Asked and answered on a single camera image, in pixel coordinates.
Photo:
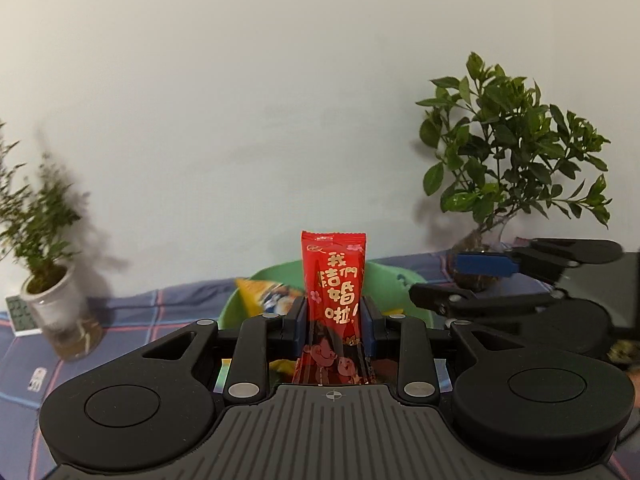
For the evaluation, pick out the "yellow chips bag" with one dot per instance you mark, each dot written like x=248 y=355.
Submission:
x=270 y=296

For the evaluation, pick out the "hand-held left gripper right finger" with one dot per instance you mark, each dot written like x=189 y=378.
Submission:
x=367 y=320

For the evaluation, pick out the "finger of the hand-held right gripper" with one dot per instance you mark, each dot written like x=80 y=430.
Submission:
x=475 y=305
x=485 y=264

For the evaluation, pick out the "red cartoon snack packet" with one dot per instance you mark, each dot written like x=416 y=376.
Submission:
x=335 y=280

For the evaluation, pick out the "white digital clock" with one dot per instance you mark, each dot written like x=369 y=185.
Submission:
x=20 y=317

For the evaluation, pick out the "fine-leaf plant in clear vase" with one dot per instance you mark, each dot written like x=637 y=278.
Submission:
x=55 y=305

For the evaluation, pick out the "green plastic bowl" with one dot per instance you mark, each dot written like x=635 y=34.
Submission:
x=395 y=290

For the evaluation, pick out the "broad-leaf plant in glass vase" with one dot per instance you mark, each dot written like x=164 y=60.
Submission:
x=500 y=160

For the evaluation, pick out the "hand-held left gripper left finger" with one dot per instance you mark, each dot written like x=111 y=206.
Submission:
x=300 y=320

